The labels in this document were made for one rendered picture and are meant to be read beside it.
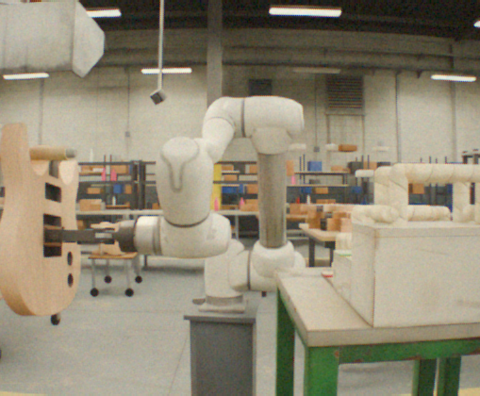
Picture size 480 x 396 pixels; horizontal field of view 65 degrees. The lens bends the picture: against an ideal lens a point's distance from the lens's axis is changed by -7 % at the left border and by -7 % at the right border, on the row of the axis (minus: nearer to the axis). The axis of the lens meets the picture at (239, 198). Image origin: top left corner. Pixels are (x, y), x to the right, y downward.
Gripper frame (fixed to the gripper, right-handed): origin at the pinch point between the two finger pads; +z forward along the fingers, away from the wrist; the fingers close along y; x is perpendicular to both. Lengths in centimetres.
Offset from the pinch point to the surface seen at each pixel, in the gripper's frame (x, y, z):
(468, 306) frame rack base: -14, -25, -83
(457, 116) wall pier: 385, 1032, -740
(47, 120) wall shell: 387, 1052, 527
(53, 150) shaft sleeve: 18.4, -8.9, -2.9
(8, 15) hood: 41.3, -26.2, 0.9
